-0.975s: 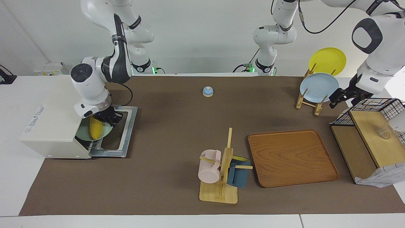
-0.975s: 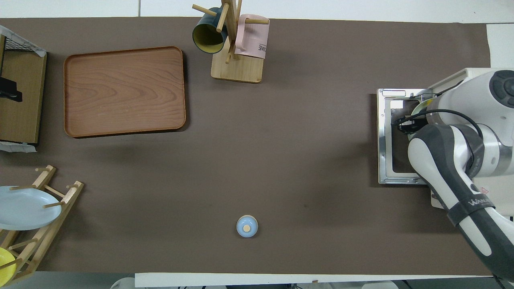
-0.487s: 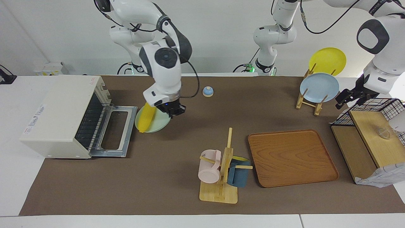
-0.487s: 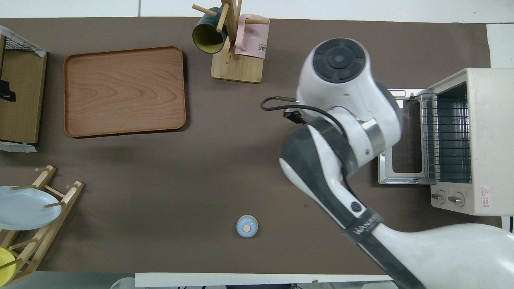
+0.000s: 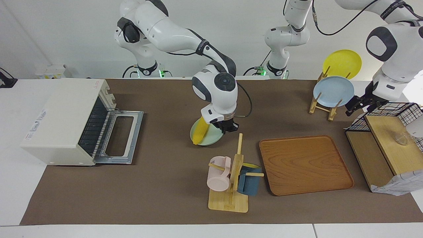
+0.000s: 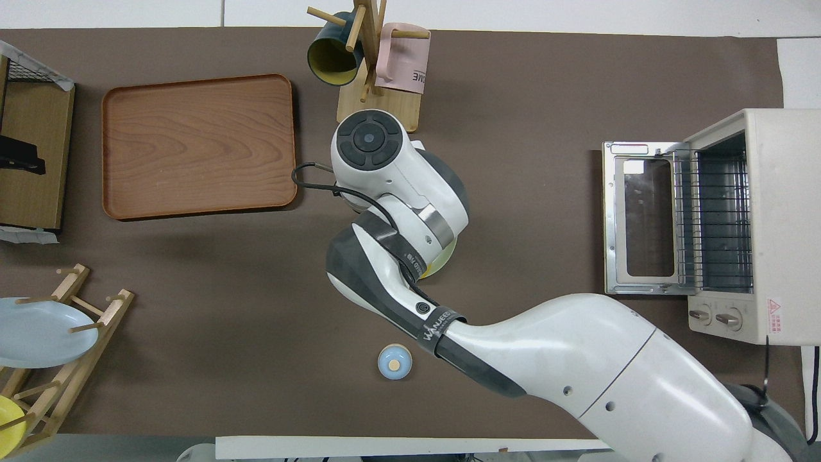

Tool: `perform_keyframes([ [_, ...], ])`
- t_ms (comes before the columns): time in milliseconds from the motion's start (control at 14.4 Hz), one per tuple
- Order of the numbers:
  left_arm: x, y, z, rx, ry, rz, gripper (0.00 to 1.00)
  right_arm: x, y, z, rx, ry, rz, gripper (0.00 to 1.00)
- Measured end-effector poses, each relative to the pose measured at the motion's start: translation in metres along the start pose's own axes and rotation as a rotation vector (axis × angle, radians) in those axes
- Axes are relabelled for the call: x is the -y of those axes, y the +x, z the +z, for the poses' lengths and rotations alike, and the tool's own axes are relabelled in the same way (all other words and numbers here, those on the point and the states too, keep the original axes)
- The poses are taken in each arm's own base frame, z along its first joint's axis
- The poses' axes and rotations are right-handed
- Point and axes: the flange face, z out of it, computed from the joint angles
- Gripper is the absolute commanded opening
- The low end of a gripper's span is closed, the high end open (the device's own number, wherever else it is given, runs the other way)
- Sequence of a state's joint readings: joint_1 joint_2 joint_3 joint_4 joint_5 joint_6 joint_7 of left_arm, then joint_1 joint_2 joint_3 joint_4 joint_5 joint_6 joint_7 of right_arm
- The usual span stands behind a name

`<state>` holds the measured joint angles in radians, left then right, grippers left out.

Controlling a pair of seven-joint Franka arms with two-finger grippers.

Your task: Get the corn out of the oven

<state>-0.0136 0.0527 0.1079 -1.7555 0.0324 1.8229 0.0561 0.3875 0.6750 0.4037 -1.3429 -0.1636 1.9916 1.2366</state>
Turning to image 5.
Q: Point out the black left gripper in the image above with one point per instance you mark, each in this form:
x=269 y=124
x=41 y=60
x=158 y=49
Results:
x=371 y=97

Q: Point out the white toaster oven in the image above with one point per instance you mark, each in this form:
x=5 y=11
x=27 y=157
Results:
x=59 y=122

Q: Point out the light blue plate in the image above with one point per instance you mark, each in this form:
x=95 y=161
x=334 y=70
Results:
x=332 y=91

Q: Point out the pink mug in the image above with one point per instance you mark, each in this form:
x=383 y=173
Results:
x=218 y=177

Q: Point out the mint green plate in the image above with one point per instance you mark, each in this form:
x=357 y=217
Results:
x=213 y=137

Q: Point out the wooden two-tier shelf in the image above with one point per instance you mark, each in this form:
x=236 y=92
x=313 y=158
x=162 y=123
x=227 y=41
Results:
x=386 y=145

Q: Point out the wooden mug rack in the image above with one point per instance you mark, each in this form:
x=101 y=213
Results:
x=228 y=200

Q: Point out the white crumpled cloth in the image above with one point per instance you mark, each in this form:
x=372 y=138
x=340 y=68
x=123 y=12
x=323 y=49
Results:
x=403 y=185

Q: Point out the wooden plate rack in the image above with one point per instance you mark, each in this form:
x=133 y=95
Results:
x=332 y=112

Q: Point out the black clamp mount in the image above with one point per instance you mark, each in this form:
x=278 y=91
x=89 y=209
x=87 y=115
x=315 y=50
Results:
x=6 y=81

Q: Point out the brown table mat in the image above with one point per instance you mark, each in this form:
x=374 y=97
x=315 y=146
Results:
x=165 y=185

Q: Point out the white rounded object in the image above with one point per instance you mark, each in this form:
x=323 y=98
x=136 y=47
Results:
x=415 y=129

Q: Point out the yellow plate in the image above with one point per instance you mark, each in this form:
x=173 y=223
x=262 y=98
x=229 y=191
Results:
x=343 y=62

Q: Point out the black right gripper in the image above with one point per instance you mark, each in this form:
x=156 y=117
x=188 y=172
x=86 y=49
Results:
x=224 y=123

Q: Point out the blue mug yellow inside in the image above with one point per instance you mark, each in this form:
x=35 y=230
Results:
x=249 y=185

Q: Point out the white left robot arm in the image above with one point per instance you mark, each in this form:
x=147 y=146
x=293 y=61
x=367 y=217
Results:
x=287 y=36

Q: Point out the clear glass cup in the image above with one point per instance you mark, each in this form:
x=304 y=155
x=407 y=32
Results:
x=401 y=139

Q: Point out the white box with labels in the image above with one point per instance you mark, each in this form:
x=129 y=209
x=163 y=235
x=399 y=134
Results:
x=51 y=71

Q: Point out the brown wooden tray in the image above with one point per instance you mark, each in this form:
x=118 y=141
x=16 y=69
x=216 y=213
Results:
x=305 y=165

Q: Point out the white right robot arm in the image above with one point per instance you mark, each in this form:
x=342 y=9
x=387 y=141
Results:
x=172 y=33

